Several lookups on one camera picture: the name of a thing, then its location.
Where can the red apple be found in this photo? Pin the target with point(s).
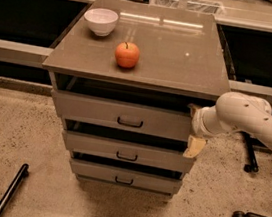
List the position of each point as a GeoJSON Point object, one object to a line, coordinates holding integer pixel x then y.
{"type": "Point", "coordinates": [127, 55]}

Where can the grey drawer cabinet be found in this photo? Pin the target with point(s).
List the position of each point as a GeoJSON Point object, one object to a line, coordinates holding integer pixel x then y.
{"type": "Point", "coordinates": [180, 62]}

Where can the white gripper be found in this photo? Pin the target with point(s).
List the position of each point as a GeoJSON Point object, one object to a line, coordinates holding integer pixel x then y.
{"type": "Point", "coordinates": [198, 123]}

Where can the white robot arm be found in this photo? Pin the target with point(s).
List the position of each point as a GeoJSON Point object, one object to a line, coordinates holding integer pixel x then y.
{"type": "Point", "coordinates": [233, 112]}

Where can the white bowl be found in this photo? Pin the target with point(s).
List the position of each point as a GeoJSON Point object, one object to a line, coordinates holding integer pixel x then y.
{"type": "Point", "coordinates": [101, 21]}

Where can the grey top drawer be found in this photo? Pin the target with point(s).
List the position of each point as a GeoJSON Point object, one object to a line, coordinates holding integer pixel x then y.
{"type": "Point", "coordinates": [122, 115]}

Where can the grey middle drawer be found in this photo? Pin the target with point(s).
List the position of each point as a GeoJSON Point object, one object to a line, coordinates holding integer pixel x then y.
{"type": "Point", "coordinates": [127, 151]}

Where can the grey bottom drawer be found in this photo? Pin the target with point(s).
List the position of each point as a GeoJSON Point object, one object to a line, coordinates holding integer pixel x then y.
{"type": "Point", "coordinates": [120, 176]}

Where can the grey drawer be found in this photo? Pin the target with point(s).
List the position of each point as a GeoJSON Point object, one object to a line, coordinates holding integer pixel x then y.
{"type": "Point", "coordinates": [122, 115]}
{"type": "Point", "coordinates": [127, 151]}
{"type": "Point", "coordinates": [120, 176]}

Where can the black chair base leg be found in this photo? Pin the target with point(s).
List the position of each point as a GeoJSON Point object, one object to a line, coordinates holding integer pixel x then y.
{"type": "Point", "coordinates": [251, 165]}

